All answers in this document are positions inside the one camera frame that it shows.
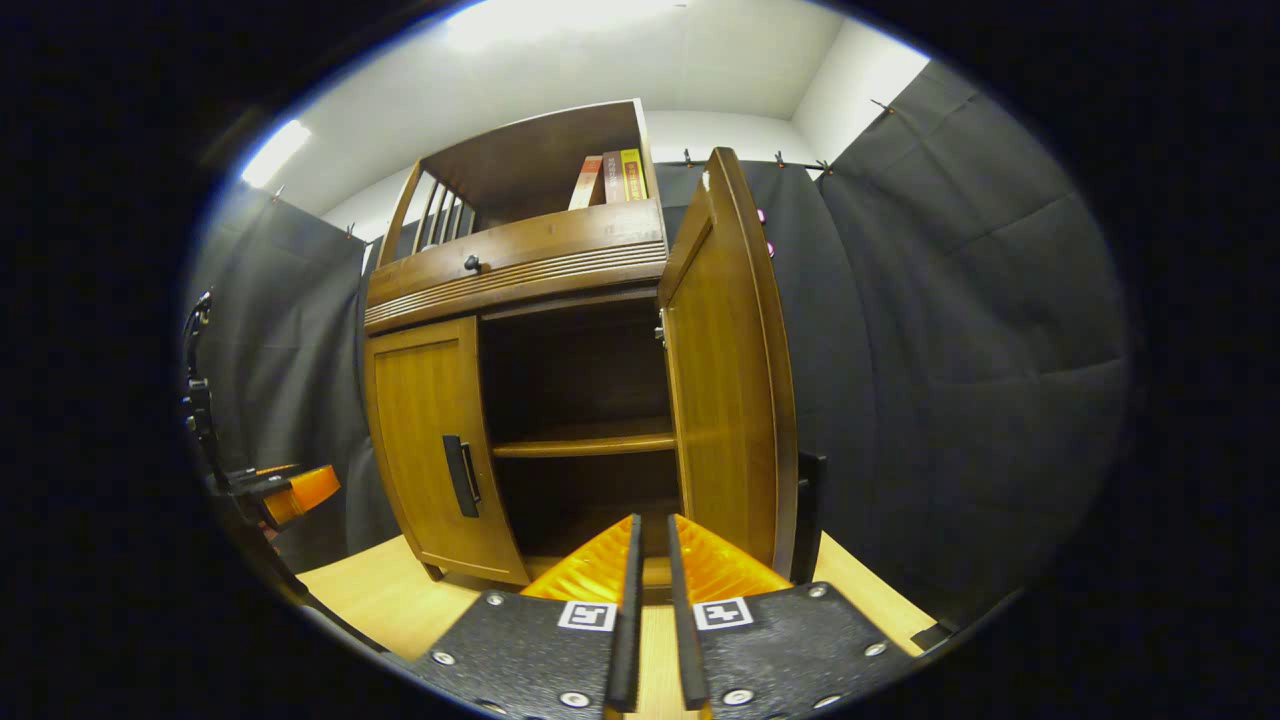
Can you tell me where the ceiling tube light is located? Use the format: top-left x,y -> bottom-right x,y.
240,120 -> 313,189

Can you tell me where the wooden cabinet door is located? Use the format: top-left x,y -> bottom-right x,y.
365,315 -> 531,588
657,147 -> 828,586

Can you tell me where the wooden double-door shoe cabinet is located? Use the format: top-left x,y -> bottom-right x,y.
362,98 -> 681,601

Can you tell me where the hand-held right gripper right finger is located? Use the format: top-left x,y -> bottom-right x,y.
667,514 -> 916,720

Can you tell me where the beige and orange book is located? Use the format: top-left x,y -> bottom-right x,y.
568,155 -> 606,211

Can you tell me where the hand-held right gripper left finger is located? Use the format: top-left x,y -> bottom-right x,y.
405,514 -> 644,720

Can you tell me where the wooden drawer with black knob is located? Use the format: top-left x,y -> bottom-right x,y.
363,200 -> 669,336

